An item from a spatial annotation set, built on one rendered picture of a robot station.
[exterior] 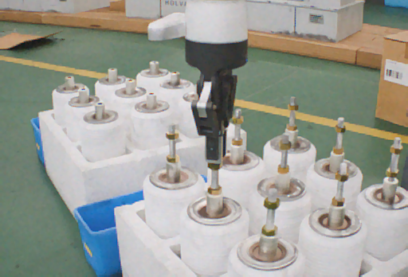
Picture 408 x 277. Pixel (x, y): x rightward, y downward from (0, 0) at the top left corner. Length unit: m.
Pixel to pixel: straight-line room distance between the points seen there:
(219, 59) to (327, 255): 0.29
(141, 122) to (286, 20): 1.78
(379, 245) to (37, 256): 0.68
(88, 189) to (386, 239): 0.58
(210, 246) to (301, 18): 2.12
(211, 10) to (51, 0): 3.37
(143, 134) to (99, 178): 0.14
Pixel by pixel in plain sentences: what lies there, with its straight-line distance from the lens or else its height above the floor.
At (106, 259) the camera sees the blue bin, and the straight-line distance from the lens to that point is 0.94.
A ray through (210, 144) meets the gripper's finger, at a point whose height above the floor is 0.36.
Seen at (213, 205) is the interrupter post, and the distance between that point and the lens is 0.68.
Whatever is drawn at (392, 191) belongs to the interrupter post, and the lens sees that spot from 0.75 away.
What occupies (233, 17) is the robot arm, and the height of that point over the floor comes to 0.52.
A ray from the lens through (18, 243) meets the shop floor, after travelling 1.12.
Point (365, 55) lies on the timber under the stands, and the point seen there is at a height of 0.06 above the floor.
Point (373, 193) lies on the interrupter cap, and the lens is 0.77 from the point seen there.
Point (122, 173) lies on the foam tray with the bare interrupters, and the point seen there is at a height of 0.15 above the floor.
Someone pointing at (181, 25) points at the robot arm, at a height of 0.51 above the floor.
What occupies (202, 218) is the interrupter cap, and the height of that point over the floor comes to 0.25.
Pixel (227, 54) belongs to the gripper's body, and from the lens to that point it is 0.58.
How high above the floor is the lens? 0.61
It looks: 22 degrees down
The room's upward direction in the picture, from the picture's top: straight up
